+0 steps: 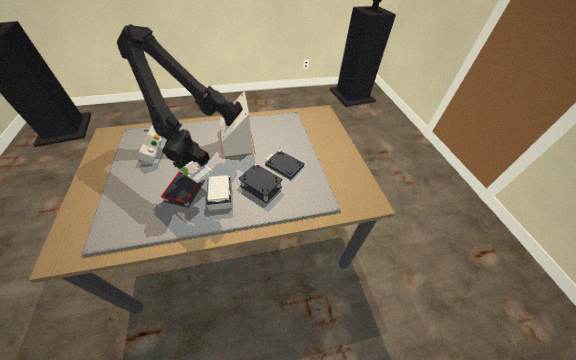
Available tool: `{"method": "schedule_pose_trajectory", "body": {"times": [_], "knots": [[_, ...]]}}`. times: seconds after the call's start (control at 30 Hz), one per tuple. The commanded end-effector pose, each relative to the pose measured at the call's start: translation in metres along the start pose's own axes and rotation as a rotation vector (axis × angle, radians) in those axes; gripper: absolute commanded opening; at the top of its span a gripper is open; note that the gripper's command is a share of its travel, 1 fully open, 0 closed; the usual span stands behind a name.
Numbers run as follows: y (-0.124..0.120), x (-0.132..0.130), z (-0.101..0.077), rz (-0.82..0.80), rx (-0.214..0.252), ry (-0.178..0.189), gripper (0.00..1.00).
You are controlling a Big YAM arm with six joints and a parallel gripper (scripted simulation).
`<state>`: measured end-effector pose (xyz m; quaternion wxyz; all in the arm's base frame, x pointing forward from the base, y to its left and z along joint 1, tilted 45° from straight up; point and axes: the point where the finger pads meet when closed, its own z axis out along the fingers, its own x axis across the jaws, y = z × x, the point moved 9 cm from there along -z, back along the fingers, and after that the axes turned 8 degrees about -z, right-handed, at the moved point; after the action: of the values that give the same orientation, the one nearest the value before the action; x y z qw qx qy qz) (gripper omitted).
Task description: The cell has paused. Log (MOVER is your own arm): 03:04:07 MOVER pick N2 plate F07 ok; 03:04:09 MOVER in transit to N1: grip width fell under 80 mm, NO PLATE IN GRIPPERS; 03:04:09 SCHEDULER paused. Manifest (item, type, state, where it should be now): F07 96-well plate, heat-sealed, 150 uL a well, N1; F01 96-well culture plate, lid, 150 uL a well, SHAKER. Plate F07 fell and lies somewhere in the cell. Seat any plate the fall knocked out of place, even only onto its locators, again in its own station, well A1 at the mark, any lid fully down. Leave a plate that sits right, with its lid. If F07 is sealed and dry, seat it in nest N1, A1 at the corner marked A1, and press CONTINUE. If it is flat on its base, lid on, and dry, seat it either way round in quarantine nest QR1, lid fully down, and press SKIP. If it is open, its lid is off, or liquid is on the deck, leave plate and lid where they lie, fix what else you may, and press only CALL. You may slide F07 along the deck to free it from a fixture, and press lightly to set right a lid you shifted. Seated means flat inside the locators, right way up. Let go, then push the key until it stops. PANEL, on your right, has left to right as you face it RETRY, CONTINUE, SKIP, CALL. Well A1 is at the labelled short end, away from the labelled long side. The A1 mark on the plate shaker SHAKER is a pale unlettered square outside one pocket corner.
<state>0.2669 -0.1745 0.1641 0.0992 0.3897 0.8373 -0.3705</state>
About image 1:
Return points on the white button panel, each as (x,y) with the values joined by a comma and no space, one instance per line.
(153,154)

